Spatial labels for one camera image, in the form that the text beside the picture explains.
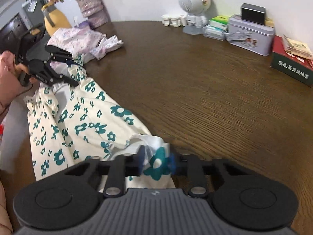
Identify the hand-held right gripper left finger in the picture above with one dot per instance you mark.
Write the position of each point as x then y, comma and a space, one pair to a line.
141, 161

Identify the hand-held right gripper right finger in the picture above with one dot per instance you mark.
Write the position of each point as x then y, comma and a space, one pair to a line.
172, 163

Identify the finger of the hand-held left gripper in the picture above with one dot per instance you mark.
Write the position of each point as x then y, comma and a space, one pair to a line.
63, 79
61, 53

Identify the cream green flower print garment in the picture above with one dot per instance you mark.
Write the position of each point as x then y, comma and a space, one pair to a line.
97, 107

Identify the person's left hand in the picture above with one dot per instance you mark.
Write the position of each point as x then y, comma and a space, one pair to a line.
7, 78

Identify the pink floral garment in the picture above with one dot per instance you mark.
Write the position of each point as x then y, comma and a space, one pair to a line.
80, 39

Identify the yellow thermos jug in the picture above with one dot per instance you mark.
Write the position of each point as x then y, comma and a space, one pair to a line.
58, 20

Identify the dark cabinet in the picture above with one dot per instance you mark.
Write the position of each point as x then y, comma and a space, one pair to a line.
9, 31

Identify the white plastic clip holder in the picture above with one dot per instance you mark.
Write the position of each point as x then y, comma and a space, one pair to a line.
174, 20

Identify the person's pink clothing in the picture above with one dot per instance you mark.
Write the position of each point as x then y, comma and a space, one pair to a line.
5, 205

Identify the grey tin box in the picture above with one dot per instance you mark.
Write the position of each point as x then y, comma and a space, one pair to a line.
251, 39

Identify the green white small box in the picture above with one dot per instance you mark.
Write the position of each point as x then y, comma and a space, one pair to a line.
220, 20

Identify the red green box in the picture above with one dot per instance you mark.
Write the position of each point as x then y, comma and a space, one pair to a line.
291, 66

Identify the black small box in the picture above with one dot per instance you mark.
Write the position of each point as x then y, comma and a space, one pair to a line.
253, 14

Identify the yellow small packet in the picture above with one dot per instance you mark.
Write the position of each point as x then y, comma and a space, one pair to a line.
269, 22

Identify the stack of paper cards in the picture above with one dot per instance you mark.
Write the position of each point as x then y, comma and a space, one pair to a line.
297, 46

